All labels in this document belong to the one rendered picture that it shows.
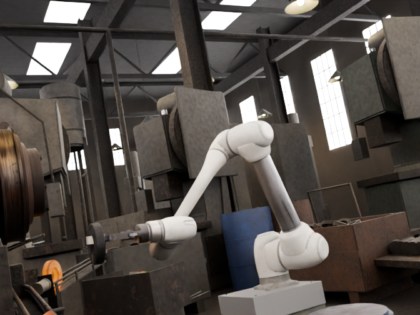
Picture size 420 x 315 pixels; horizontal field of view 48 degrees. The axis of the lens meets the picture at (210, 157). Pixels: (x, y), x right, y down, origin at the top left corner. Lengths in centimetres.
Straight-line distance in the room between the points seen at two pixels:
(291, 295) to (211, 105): 383
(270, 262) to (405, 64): 441
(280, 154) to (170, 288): 520
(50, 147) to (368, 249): 300
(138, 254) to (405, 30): 433
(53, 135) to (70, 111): 629
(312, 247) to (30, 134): 325
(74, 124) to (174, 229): 921
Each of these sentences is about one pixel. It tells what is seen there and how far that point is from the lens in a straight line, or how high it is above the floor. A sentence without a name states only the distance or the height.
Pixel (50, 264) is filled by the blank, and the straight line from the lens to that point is 251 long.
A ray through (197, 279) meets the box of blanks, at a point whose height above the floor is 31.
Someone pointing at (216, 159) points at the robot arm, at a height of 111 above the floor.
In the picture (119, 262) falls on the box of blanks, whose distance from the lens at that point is 412.
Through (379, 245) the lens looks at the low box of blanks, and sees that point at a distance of 393.
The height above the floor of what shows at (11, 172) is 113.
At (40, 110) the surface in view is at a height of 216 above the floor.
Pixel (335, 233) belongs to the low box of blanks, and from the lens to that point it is 382.
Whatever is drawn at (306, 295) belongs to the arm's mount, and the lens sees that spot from 235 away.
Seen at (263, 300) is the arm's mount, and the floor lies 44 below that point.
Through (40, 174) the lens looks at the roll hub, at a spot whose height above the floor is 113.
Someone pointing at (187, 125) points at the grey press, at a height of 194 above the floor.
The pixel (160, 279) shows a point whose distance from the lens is 146.
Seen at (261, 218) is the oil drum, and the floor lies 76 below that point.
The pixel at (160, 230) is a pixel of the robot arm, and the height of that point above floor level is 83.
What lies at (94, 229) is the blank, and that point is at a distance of 178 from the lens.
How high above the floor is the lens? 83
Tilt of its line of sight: 8 degrees up
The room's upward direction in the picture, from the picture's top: 10 degrees counter-clockwise
